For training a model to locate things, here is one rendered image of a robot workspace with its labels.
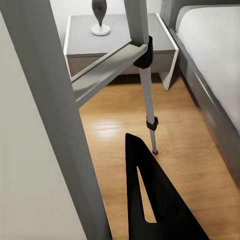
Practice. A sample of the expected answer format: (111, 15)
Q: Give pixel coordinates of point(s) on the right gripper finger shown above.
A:
(174, 220)

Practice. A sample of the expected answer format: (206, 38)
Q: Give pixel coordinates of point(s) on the camera tripod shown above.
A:
(48, 184)

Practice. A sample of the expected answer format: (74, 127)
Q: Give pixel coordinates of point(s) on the bed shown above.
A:
(207, 33)

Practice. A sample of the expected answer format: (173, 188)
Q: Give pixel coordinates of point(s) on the nightstand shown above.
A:
(82, 47)

